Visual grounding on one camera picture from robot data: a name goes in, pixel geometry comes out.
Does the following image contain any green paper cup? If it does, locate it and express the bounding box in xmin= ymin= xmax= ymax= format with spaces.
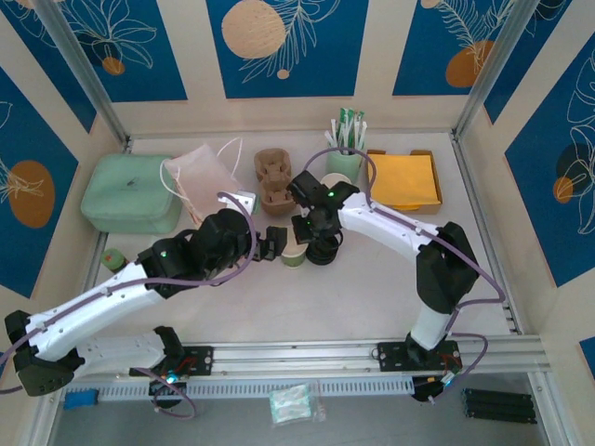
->
xmin=320 ymin=172 xmax=354 ymax=191
xmin=281 ymin=241 xmax=309 ymax=270

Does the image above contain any brown pulp cup carrier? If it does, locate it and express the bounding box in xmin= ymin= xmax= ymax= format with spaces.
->
xmin=253 ymin=147 xmax=297 ymax=216

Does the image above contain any red white paper gift bag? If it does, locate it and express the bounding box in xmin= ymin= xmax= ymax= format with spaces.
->
xmin=160 ymin=137 xmax=245 ymax=224

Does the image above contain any stack of black lids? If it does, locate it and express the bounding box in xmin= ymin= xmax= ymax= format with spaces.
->
xmin=306 ymin=234 xmax=342 ymax=267

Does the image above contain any mint green holder cup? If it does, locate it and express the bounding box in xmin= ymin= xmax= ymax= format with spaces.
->
xmin=325 ymin=147 xmax=364 ymax=185

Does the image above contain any green stirrer packet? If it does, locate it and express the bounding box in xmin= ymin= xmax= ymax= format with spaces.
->
xmin=351 ymin=109 xmax=366 ymax=150
xmin=338 ymin=107 xmax=352 ymax=152

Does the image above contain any mint green lidded container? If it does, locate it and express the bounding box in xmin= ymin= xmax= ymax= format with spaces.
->
xmin=81 ymin=153 xmax=183 ymax=235

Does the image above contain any small green bottle red label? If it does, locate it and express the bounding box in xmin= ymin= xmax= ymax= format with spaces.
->
xmin=101 ymin=249 xmax=127 ymax=273

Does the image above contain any cardboard napkin tray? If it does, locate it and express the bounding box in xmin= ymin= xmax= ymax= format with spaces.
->
xmin=365 ymin=148 xmax=443 ymax=216

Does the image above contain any plastic bag of white packets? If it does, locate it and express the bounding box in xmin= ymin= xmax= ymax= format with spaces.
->
xmin=268 ymin=383 xmax=311 ymax=426

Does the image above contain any small clear plastic bag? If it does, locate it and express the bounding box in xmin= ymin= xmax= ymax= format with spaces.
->
xmin=309 ymin=380 xmax=328 ymax=424

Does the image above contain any black left base electronics box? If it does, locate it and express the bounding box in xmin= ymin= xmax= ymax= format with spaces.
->
xmin=147 ymin=374 xmax=188 ymax=411

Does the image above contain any black base electronics box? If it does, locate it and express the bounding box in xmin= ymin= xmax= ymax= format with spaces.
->
xmin=147 ymin=374 xmax=188 ymax=411
xmin=411 ymin=375 xmax=459 ymax=404

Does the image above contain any black right base electronics box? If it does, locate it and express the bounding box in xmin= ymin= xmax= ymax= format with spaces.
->
xmin=411 ymin=375 xmax=459 ymax=404

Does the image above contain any blue plastic block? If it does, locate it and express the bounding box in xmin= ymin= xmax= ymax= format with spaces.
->
xmin=63 ymin=389 xmax=99 ymax=411

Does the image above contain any black bar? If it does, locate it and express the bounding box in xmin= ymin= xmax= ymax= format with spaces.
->
xmin=462 ymin=398 xmax=536 ymax=413
xmin=460 ymin=387 xmax=534 ymax=401
xmin=464 ymin=408 xmax=539 ymax=425

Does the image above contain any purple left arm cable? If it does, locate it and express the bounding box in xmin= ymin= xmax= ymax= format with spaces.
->
xmin=0 ymin=190 xmax=259 ymax=420

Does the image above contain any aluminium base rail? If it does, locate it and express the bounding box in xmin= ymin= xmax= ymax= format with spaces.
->
xmin=64 ymin=334 xmax=553 ymax=380

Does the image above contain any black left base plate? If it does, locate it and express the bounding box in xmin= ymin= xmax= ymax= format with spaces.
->
xmin=178 ymin=346 xmax=215 ymax=376

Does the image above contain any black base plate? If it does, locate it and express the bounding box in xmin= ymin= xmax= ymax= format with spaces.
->
xmin=377 ymin=341 xmax=461 ymax=373
xmin=178 ymin=346 xmax=215 ymax=376

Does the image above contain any white slotted cable duct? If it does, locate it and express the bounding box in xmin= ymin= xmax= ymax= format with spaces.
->
xmin=99 ymin=375 xmax=415 ymax=401

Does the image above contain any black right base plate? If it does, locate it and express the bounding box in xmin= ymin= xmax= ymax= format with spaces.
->
xmin=377 ymin=341 xmax=461 ymax=373

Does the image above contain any aluminium side rail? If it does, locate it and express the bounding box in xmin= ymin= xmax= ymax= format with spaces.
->
xmin=451 ymin=132 xmax=524 ymax=335

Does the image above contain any aluminium frame post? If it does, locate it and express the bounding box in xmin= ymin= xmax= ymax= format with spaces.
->
xmin=33 ymin=0 xmax=135 ymax=154
xmin=453 ymin=0 xmax=544 ymax=140

